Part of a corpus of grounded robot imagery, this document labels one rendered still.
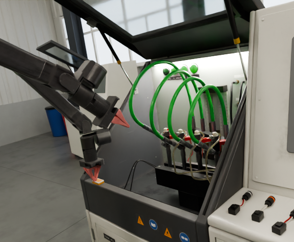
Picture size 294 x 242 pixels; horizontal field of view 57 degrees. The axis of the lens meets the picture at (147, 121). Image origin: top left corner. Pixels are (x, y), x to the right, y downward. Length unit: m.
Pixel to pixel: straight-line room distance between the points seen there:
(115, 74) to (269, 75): 3.29
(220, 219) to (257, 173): 0.23
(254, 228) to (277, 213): 0.10
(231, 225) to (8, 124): 7.26
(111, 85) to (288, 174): 3.36
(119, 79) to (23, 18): 4.75
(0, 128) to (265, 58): 7.17
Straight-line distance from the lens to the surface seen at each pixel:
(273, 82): 0.94
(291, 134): 0.91
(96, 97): 0.78
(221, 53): 1.24
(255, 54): 0.98
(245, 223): 0.80
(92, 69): 0.79
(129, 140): 1.44
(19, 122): 7.88
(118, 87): 4.08
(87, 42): 7.61
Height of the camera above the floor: 1.42
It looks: 11 degrees down
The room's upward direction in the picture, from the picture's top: 8 degrees counter-clockwise
